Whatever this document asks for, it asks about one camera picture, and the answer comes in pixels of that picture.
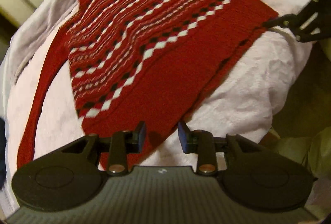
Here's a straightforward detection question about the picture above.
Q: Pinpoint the navy blue garment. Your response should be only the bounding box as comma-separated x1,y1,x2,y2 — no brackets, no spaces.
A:
0,114,8,184

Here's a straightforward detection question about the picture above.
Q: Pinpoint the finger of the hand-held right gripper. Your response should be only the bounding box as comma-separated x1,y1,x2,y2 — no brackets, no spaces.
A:
262,0,331,43

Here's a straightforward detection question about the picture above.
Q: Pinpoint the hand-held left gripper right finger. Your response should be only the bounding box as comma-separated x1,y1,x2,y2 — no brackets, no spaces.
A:
178,121,264,176

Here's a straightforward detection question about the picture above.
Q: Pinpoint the red patterned knit sweater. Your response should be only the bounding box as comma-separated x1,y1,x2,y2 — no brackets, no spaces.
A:
16,0,280,171

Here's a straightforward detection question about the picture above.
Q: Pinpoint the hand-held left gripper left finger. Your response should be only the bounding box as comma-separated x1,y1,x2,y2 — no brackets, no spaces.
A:
61,121,147,176

